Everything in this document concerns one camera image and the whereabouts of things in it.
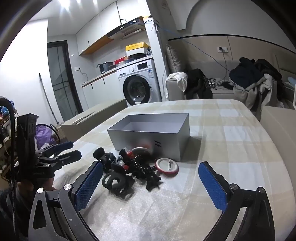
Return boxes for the red-rimmed round mirror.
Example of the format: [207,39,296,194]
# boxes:
[155,158,179,178]
[132,147,152,158]

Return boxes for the black and white striped garment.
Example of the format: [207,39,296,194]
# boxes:
[207,77,234,90]

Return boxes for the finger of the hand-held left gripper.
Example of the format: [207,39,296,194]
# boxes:
[38,150,82,168]
[36,141,74,158]

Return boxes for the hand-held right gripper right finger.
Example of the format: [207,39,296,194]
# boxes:
[198,161,277,241]

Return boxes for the white box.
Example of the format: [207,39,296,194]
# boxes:
[127,48,148,57]

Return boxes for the beige sofa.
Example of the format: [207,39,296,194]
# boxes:
[165,72,296,130]

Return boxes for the mop handle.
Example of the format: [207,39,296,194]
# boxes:
[39,74,58,124]

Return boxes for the yellow box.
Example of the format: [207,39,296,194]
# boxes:
[125,42,151,52]

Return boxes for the dark cooking pot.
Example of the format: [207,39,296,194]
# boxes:
[99,61,114,72]

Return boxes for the person's left hand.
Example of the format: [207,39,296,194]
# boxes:
[16,177,57,200]

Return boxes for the range hood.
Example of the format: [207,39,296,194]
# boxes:
[107,16,146,41]

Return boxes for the grey cardboard box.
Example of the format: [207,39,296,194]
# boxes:
[107,113,191,162]

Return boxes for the small black claw hair clip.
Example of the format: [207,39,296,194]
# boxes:
[93,148,116,173]

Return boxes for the black power cable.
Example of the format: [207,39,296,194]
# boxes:
[221,48,229,78]

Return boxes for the black-framed glass door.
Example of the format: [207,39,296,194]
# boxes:
[47,40,83,123]

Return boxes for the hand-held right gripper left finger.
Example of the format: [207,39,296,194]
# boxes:
[28,160,104,241]

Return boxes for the black spiral hair tie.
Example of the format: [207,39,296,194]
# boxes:
[129,154,158,179]

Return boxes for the checked tablecloth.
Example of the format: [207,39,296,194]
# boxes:
[52,98,294,241]

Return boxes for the large beige cardboard box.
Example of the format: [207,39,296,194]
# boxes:
[61,100,127,142]

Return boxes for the dark clothes pile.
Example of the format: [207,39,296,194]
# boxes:
[229,57,284,93]

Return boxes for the white wall cabinets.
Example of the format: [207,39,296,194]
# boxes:
[76,0,148,55]

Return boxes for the white washing machine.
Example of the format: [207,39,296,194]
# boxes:
[116,59,162,107]

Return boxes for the black bow hair clip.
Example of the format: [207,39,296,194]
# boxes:
[144,167,163,192]

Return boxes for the grey pillow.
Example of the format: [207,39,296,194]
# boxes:
[165,44,189,75]

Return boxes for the thin black cable loop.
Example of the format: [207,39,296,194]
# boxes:
[36,124,61,142]

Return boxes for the purple plastic bag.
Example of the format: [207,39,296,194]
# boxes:
[35,126,57,150]

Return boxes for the white counter cabinet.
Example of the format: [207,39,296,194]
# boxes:
[81,70,126,112]

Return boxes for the white cloth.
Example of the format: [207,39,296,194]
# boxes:
[168,72,188,92]

